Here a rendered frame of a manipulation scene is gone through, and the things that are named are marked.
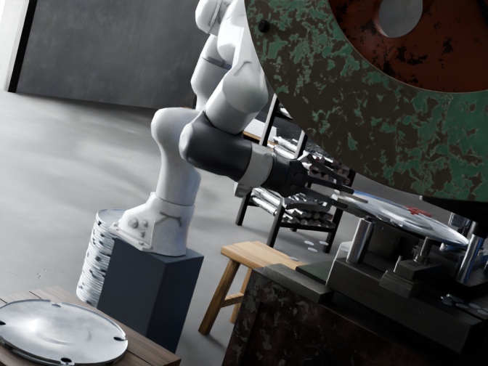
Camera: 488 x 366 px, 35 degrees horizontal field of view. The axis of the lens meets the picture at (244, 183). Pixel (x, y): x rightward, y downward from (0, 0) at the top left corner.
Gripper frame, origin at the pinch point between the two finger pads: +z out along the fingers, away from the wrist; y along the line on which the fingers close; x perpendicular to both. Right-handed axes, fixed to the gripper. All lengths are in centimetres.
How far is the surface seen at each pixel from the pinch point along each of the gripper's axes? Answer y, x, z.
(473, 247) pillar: 2.1, -20.7, 18.2
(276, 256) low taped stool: -44, 103, 34
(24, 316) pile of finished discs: -50, 13, -54
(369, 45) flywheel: 29.5, -24.4, -20.4
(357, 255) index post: -8.5, -12.4, 0.3
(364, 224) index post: -2.2, -11.8, -0.9
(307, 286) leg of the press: -17.3, -13.5, -7.8
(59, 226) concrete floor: -82, 189, -30
